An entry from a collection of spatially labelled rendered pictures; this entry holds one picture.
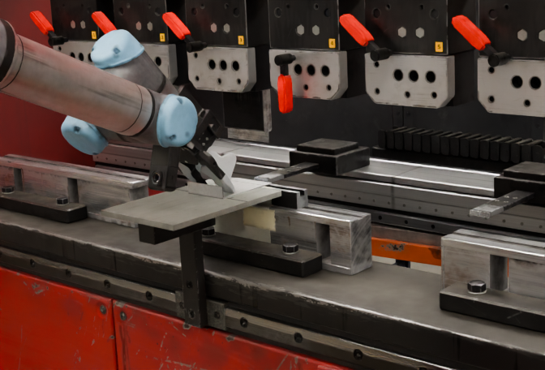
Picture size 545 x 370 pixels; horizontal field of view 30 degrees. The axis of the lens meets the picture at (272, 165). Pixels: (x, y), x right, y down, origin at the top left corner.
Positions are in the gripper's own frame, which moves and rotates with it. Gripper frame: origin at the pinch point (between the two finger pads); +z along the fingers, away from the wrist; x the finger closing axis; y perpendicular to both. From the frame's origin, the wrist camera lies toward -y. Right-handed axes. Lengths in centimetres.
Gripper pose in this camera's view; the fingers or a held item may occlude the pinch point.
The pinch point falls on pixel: (215, 189)
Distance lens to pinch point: 180.6
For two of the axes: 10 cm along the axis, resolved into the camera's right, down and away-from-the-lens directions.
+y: 4.7, -7.8, 4.1
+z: 4.7, 6.2, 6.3
